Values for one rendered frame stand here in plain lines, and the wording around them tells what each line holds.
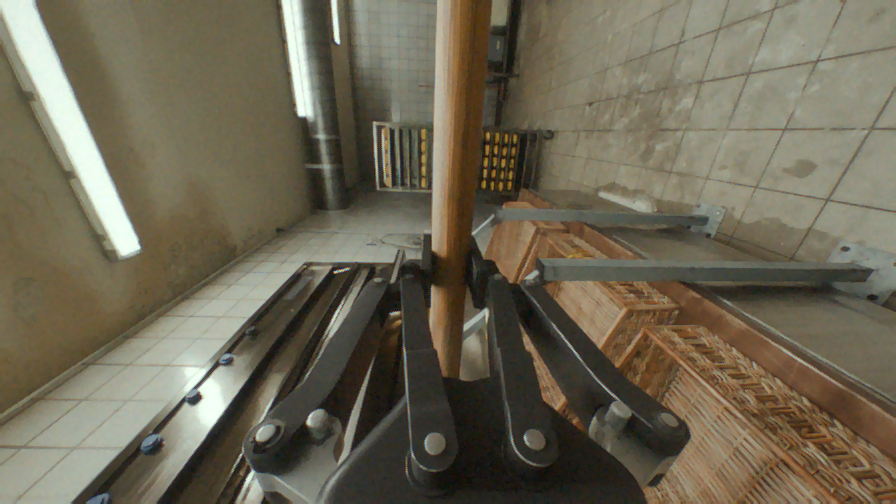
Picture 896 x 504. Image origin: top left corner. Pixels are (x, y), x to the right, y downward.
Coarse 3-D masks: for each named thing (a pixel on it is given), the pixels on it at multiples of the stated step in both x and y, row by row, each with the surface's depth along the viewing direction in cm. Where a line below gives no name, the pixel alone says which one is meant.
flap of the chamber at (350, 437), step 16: (400, 256) 164; (400, 320) 134; (384, 336) 104; (384, 352) 101; (384, 368) 98; (368, 384) 80; (384, 384) 95; (368, 400) 78; (384, 400) 92; (352, 416) 70; (368, 416) 76; (352, 432) 66; (368, 432) 74; (352, 448) 64
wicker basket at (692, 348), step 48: (672, 336) 54; (672, 384) 64; (720, 384) 43; (768, 384) 43; (720, 432) 52; (768, 432) 35; (816, 432) 38; (672, 480) 62; (720, 480) 52; (768, 480) 44; (816, 480) 29; (864, 480) 33
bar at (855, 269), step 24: (504, 216) 103; (528, 216) 104; (552, 216) 105; (576, 216) 105; (600, 216) 106; (624, 216) 106; (648, 216) 107; (672, 216) 107; (696, 216) 108; (720, 216) 104; (552, 264) 59; (576, 264) 60; (600, 264) 60; (624, 264) 61; (648, 264) 61; (672, 264) 62; (696, 264) 63; (720, 264) 63; (744, 264) 64; (768, 264) 65; (792, 264) 65; (816, 264) 66; (840, 264) 67; (864, 264) 66; (888, 264) 63; (840, 288) 71; (864, 288) 66; (888, 288) 62; (480, 312) 67
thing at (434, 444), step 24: (408, 264) 15; (408, 288) 14; (408, 312) 12; (408, 336) 11; (408, 360) 9; (432, 360) 9; (408, 384) 8; (432, 384) 8; (408, 408) 7; (432, 408) 7; (432, 432) 7; (456, 432) 7; (432, 456) 6; (456, 456) 6; (432, 480) 6
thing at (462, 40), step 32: (448, 0) 13; (480, 0) 13; (448, 32) 13; (480, 32) 13; (448, 64) 14; (480, 64) 14; (448, 96) 14; (480, 96) 15; (448, 128) 15; (480, 128) 16; (448, 160) 16; (448, 192) 16; (448, 224) 17; (448, 256) 18; (448, 288) 19; (448, 320) 20; (448, 352) 22
